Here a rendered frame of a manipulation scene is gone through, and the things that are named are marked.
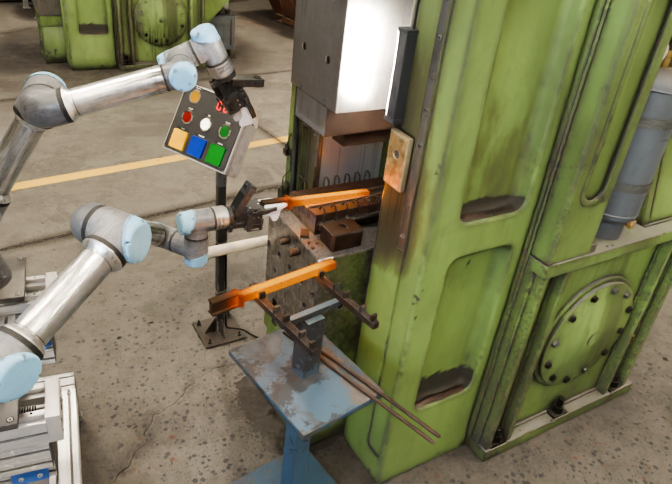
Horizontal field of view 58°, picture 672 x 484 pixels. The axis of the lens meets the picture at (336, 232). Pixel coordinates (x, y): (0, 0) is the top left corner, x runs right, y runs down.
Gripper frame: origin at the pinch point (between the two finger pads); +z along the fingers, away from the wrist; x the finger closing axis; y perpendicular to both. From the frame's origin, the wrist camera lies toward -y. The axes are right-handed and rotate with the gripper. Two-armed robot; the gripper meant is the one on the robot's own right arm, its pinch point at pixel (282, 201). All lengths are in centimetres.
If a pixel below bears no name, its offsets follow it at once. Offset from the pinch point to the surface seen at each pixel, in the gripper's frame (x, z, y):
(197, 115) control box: -60, -8, -9
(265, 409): -4, 2, 101
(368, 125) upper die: 8.1, 24.4, -27.9
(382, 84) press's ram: 13, 24, -43
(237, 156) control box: -39.4, 0.2, 0.2
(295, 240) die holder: 5.8, 3.0, 12.4
